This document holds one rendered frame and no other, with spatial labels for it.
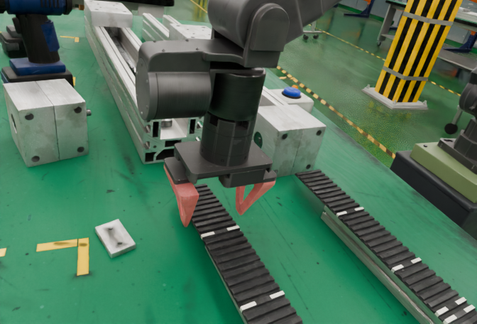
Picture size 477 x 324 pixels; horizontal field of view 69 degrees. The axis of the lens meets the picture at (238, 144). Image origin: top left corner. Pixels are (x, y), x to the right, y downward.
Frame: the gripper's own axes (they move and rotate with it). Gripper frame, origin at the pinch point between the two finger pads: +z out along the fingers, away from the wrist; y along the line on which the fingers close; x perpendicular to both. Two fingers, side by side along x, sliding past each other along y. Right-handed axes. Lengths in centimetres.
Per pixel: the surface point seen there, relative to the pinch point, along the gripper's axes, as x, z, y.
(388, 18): -416, 28, -526
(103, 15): -75, -8, 2
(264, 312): 14.8, -0.2, 1.0
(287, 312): 15.6, -0.2, -1.1
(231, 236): 4.7, -0.2, -0.2
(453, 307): 21.7, -0.4, -19.2
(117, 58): -46.4, -5.2, 3.6
